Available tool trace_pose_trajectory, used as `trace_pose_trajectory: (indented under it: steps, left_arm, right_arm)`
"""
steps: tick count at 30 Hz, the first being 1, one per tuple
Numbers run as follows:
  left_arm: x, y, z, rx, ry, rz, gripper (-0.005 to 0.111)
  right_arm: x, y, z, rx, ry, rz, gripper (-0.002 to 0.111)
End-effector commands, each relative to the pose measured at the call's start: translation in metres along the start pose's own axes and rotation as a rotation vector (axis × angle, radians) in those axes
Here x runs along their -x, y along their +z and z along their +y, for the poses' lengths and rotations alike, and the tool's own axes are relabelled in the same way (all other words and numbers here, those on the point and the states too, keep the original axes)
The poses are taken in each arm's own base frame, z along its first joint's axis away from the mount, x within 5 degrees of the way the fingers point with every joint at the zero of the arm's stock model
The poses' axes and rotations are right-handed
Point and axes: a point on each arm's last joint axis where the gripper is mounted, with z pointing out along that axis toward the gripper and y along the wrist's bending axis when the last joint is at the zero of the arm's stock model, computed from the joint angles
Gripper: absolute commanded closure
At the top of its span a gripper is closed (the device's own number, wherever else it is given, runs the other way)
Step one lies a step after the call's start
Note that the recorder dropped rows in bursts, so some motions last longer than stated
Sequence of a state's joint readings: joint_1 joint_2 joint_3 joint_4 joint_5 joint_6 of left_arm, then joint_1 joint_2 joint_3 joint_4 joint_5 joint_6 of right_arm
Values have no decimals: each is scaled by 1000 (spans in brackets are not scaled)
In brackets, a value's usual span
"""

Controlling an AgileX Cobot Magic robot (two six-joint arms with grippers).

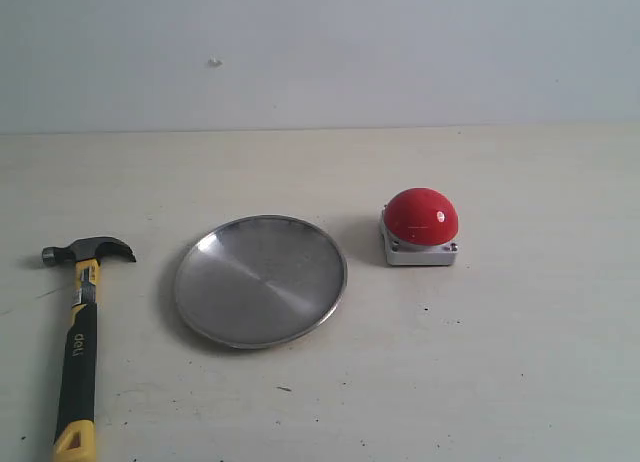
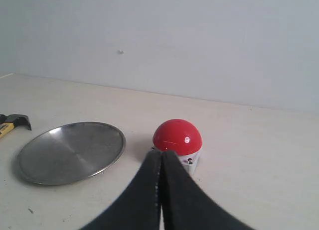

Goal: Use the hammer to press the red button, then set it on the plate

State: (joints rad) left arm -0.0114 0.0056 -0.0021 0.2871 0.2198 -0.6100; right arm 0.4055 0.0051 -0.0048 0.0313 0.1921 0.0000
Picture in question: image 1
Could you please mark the yellow black claw hammer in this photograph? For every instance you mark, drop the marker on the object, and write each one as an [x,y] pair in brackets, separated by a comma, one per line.
[75,433]

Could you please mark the red dome push button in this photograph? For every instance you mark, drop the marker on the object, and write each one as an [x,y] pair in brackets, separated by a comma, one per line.
[418,227]

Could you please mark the round steel plate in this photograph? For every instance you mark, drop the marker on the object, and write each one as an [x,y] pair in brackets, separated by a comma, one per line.
[260,281]

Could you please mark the small white wall hook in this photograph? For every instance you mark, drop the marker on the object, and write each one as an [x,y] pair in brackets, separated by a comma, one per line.
[215,62]

